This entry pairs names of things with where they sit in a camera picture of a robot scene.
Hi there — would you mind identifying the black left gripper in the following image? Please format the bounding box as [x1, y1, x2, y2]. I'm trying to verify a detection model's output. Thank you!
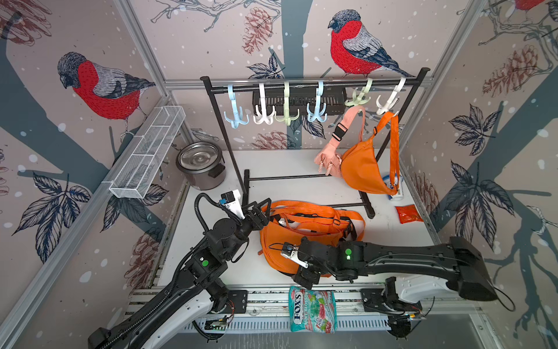
[222, 197, 270, 261]

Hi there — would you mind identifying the orange backpack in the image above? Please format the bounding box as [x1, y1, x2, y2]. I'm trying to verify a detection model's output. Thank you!
[259, 201, 366, 276]

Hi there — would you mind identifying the pink waist bag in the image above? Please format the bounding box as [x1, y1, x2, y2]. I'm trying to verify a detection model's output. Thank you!
[314, 106, 366, 177]

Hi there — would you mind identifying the orange waist bag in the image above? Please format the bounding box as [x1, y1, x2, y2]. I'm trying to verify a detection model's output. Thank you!
[341, 111, 401, 196]

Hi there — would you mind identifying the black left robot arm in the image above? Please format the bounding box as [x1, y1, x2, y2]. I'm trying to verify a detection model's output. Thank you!
[87, 193, 272, 348]

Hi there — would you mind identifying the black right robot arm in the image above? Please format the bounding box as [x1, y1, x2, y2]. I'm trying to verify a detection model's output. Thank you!
[281, 236, 498, 302]

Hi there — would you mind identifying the Fox's candy bag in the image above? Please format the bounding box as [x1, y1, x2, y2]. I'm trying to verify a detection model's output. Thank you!
[289, 286, 338, 334]

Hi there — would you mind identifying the white hook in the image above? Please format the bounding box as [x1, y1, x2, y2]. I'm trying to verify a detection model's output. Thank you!
[253, 83, 276, 125]
[376, 77, 406, 116]

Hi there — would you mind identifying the light blue hook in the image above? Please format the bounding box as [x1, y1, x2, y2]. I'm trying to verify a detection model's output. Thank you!
[307, 81, 328, 123]
[224, 84, 249, 129]

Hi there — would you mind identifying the light green hook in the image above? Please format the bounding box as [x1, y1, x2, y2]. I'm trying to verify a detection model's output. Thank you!
[275, 81, 300, 127]
[344, 78, 373, 107]

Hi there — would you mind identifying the stainless steel rice cooker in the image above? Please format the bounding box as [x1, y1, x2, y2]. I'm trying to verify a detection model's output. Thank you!
[176, 142, 226, 190]

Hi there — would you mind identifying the red snack packet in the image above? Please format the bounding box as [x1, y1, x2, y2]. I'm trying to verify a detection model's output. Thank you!
[396, 204, 424, 224]

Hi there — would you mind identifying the black clothes rack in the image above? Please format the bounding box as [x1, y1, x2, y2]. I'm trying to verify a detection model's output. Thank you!
[200, 67, 430, 219]

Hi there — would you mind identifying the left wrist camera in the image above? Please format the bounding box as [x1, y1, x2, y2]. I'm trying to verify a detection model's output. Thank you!
[219, 189, 245, 220]

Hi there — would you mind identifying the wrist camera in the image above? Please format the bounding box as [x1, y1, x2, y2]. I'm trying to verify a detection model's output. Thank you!
[219, 189, 245, 220]
[280, 242, 309, 268]

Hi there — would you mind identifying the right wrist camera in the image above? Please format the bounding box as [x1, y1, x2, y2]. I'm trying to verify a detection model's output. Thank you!
[280, 242, 309, 268]

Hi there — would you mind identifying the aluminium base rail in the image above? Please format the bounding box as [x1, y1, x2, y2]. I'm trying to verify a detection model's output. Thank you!
[126, 283, 441, 334]

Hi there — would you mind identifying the white wire mesh shelf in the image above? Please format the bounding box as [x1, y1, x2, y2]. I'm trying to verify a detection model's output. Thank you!
[109, 106, 185, 199]

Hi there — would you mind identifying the black corrugated cable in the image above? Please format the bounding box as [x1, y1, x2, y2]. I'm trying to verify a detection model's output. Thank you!
[97, 191, 245, 349]

